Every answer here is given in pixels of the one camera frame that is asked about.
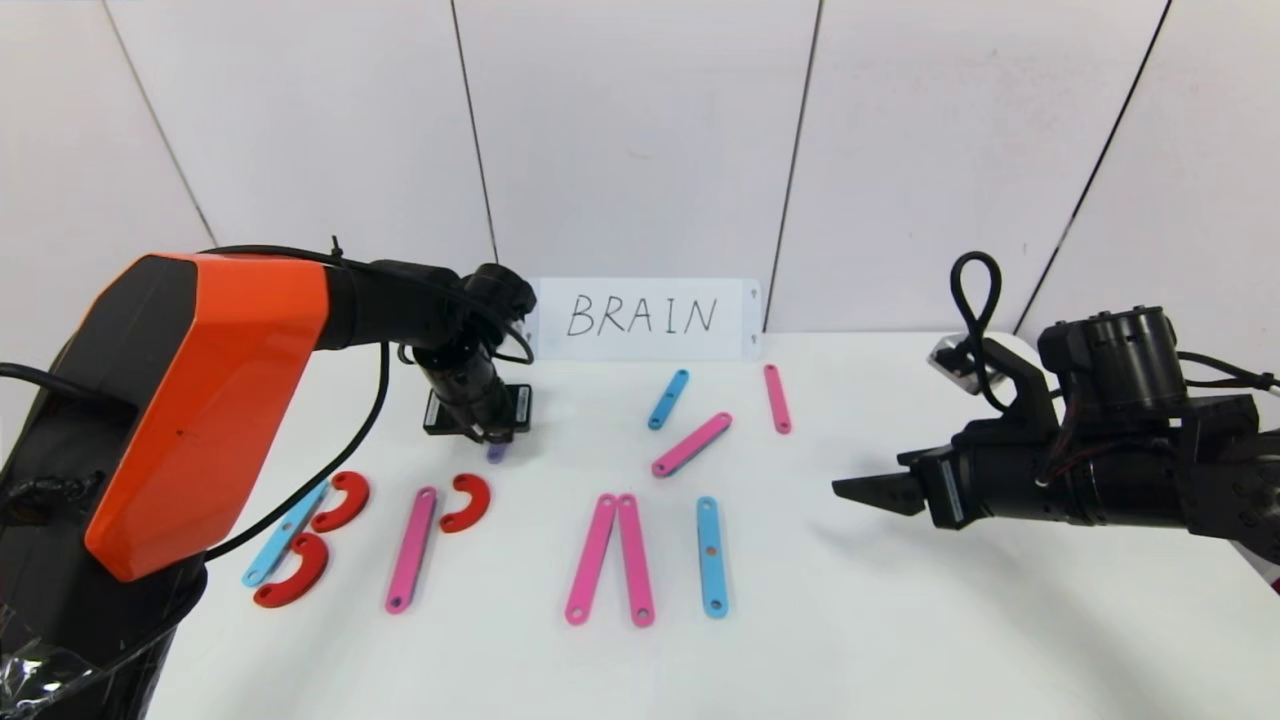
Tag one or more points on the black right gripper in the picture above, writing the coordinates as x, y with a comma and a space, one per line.
947, 490

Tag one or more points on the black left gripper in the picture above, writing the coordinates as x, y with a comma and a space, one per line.
478, 411

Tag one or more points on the short purple bar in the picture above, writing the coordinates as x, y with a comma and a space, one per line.
497, 455

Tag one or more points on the red C-shaped piece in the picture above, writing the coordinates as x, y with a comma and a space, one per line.
350, 500
478, 500
310, 575

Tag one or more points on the pink bar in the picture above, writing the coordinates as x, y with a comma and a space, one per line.
592, 560
412, 550
636, 560
692, 444
777, 400

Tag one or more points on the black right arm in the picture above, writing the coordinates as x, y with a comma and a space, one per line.
1120, 355

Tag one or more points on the black and orange left arm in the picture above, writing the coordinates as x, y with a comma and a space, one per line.
200, 400

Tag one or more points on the white BRAIN sign card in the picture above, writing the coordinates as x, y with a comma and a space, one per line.
640, 290

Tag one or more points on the short blue bar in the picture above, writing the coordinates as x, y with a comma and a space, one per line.
668, 401

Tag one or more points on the blue bar with orange hole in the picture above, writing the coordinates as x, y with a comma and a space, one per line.
711, 575

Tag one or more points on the long blue bar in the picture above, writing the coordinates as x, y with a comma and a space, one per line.
280, 540

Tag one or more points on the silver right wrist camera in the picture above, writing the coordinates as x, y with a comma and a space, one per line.
950, 360

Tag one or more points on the black right camera bracket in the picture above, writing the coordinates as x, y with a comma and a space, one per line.
1020, 390

